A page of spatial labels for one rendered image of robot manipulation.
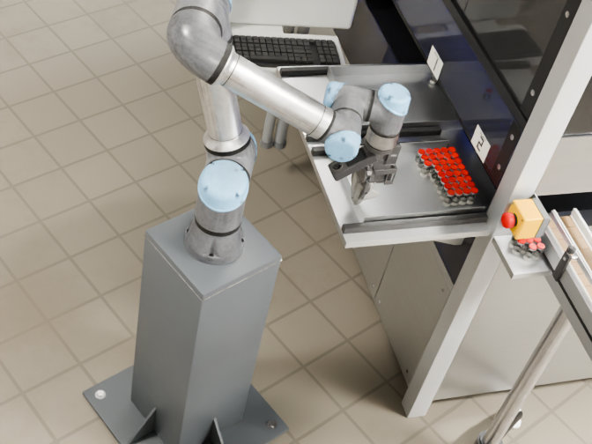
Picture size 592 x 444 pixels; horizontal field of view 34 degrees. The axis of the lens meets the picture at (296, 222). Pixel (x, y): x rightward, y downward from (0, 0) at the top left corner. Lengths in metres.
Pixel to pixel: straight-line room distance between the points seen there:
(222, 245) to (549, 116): 0.83
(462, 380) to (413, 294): 0.31
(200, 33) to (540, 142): 0.84
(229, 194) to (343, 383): 1.14
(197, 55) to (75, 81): 2.12
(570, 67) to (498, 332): 1.01
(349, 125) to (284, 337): 1.30
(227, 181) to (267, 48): 0.84
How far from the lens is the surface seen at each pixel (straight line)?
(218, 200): 2.26
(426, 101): 2.88
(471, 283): 2.69
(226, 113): 2.29
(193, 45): 2.04
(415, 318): 3.04
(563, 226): 2.52
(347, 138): 2.10
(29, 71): 4.17
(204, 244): 2.36
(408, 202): 2.54
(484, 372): 3.12
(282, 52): 3.02
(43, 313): 3.28
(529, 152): 2.37
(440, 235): 2.49
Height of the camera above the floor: 2.59
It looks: 45 degrees down
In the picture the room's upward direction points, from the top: 14 degrees clockwise
